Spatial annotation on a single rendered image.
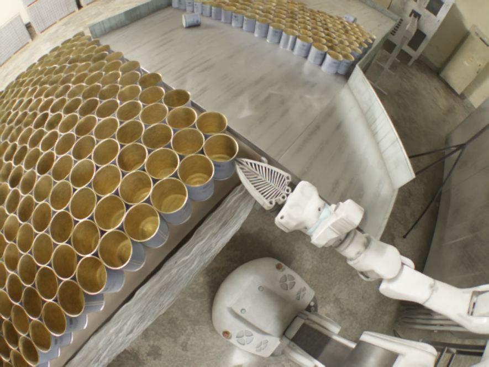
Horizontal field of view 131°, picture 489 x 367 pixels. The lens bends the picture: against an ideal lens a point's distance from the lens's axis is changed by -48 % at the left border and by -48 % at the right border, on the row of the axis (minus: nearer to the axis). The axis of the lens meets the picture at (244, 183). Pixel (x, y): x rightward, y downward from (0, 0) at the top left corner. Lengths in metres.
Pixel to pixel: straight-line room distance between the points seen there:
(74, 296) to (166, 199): 0.30
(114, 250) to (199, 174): 0.25
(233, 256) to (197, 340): 0.68
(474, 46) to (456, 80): 1.15
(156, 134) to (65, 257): 0.34
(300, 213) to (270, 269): 0.84
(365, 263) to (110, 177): 0.55
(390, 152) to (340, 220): 0.42
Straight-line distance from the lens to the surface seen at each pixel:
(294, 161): 0.57
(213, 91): 0.71
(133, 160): 0.51
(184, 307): 1.59
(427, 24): 5.32
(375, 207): 0.64
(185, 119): 0.53
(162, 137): 0.52
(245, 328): 1.22
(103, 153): 0.53
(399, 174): 0.71
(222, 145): 0.47
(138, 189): 0.49
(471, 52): 6.60
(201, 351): 1.66
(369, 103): 0.82
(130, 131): 0.54
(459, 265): 2.02
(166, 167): 0.50
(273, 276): 1.21
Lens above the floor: 1.55
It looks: 65 degrees down
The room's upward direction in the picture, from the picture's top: 13 degrees clockwise
